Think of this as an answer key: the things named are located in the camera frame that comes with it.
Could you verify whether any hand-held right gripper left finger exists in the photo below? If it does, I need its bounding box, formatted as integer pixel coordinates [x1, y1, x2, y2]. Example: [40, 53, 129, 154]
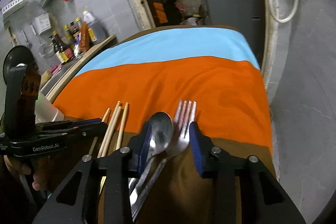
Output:
[31, 122, 153, 224]

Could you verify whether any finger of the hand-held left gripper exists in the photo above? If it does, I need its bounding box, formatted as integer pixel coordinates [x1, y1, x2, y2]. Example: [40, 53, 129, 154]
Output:
[63, 123, 109, 141]
[63, 118, 103, 129]

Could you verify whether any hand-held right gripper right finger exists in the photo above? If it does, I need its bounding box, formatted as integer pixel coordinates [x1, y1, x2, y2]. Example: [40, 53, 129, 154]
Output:
[189, 122, 306, 224]

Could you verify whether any silver spoon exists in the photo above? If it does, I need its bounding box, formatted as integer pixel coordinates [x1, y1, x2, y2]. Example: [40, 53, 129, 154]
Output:
[129, 112, 174, 195]

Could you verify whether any white utensil holder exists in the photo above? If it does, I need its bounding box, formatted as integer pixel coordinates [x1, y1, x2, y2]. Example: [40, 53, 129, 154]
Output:
[34, 93, 65, 123]

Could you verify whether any silver fork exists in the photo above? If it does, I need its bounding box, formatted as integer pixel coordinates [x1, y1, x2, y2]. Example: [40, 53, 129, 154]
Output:
[131, 100, 197, 223]

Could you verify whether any person's left hand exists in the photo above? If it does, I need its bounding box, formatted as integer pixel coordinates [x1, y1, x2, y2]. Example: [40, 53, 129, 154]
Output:
[5, 156, 51, 191]

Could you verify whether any wooden kitchen counter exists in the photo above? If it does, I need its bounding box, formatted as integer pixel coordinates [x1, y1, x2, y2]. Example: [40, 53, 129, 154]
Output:
[39, 34, 117, 104]

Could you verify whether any row of sauce bottles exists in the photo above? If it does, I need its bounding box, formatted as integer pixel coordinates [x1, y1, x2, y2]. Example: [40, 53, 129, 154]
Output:
[51, 18, 97, 64]

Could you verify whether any striped tablecloth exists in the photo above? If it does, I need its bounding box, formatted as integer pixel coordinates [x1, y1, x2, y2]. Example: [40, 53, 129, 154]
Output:
[46, 25, 276, 224]

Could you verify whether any red-brown sauce pouch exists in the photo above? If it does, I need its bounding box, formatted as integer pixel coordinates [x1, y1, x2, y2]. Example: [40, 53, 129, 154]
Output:
[79, 22, 91, 52]

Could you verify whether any large oil bottle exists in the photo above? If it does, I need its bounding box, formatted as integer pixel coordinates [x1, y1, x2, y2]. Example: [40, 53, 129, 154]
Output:
[83, 10, 108, 42]

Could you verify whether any grey cabinet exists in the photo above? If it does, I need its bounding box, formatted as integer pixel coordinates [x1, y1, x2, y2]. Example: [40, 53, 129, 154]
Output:
[203, 0, 264, 28]

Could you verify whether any white wall box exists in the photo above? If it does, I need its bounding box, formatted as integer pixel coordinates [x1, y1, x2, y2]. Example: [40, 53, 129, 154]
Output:
[35, 14, 51, 35]

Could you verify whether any white wall rack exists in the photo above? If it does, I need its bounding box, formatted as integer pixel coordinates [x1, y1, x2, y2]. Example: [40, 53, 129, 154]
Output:
[1, 0, 31, 14]

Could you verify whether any white hose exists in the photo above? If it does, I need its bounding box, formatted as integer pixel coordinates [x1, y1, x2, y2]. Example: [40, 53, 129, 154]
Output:
[268, 0, 300, 24]

